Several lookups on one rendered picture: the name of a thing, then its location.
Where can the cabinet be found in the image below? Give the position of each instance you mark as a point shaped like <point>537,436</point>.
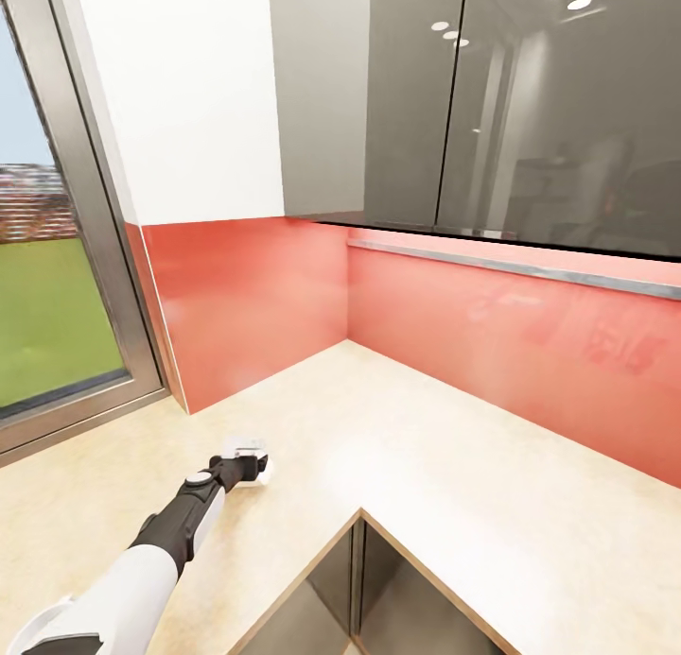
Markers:
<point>547,121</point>
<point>400,612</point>
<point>318,618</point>

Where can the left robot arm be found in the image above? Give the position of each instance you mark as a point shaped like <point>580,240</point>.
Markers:
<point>120,612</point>

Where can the paper coffee filter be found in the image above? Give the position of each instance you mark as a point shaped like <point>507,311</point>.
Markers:
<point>263,478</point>

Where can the coffee cup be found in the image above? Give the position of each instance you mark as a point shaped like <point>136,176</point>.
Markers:
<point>38,623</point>

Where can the fixed window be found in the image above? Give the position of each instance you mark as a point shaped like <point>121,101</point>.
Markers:
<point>77,347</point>

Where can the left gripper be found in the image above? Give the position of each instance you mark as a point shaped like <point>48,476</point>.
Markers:
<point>243,468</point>

